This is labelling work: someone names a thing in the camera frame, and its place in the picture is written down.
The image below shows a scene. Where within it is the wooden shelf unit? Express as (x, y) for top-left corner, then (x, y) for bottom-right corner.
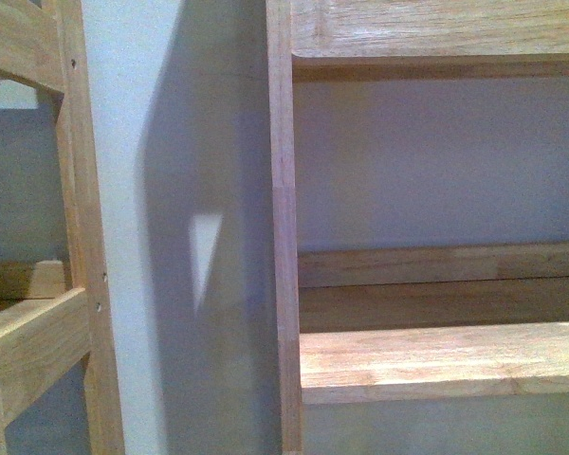
(266, 1), (569, 454)

